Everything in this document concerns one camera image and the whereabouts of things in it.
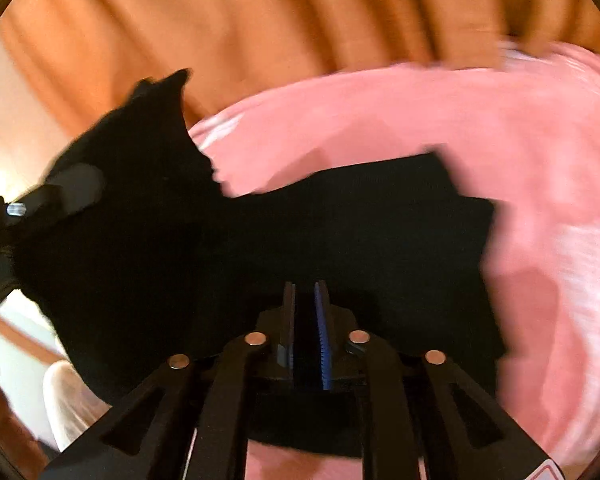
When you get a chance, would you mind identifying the orange curtain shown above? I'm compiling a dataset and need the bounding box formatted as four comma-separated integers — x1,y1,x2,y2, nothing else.
0,0,600,136

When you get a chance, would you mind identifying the pink fleece blanket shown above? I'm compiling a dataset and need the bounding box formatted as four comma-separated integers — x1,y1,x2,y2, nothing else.
189,44,600,479

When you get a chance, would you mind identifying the black knit garment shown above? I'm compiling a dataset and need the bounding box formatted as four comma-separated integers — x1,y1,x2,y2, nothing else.
14,71,505,457

